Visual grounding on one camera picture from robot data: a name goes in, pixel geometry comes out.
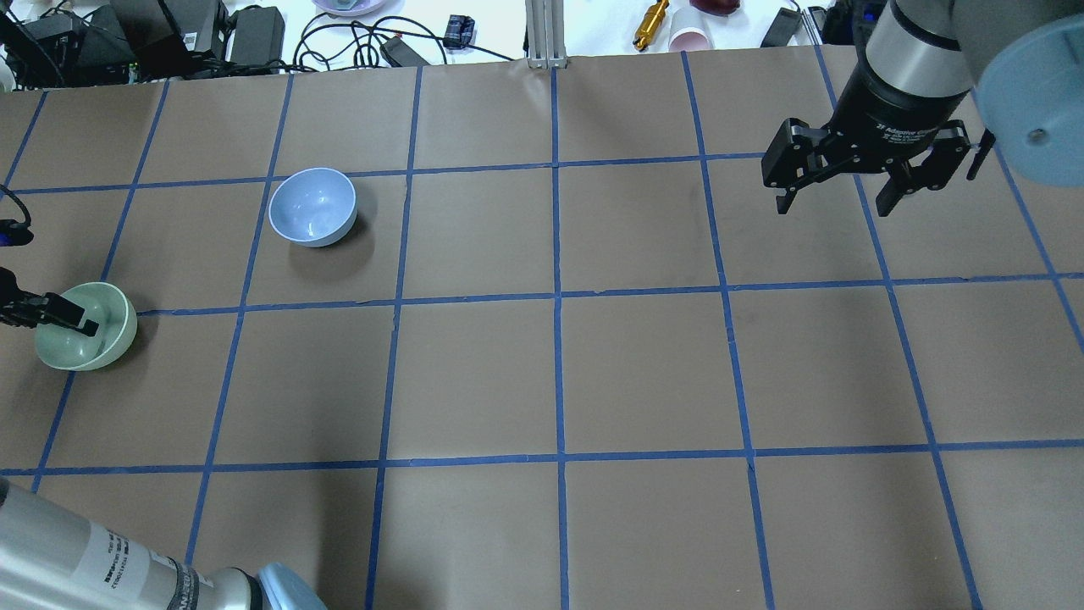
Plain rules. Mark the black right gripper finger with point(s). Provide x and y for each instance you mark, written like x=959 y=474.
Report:
x=946 y=154
x=799 y=156

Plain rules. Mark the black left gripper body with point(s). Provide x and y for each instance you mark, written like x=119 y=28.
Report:
x=52 y=310

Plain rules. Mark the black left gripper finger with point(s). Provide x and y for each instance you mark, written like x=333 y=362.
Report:
x=32 y=310

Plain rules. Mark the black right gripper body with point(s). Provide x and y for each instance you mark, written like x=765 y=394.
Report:
x=893 y=110

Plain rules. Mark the green bowl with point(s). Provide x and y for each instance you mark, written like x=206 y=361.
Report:
x=105 y=330

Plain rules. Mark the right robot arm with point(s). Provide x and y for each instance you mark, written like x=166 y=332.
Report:
x=1022 y=59

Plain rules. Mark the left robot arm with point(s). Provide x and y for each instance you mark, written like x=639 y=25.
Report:
x=52 y=558

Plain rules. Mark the blue bowl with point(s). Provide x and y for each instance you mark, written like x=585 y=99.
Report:
x=313 y=208

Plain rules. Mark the gold cylindrical tool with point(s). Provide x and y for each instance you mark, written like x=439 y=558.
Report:
x=649 y=25

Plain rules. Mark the black power adapter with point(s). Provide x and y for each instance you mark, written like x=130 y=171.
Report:
x=257 y=35

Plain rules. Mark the purple plate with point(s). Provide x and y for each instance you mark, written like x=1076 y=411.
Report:
x=354 y=8

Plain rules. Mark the aluminium frame post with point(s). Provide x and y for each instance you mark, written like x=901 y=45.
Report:
x=545 y=34

